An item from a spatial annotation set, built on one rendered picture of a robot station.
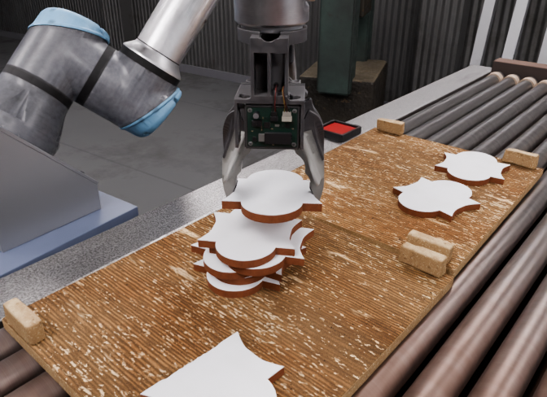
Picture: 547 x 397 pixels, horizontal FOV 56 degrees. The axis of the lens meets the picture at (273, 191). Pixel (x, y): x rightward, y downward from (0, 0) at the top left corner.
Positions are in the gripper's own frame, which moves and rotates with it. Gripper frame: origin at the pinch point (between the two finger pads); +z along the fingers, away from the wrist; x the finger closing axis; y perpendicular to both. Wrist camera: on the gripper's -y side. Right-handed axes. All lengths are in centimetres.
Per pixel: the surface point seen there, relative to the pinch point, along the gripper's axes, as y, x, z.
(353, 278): 3.4, 10.2, 10.1
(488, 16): -266, 110, 16
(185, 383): 22.2, -6.9, 9.0
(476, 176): -25.4, 33.2, 8.9
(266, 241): 4.4, -0.6, 4.4
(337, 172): -28.1, 9.7, 10.1
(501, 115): -68, 52, 12
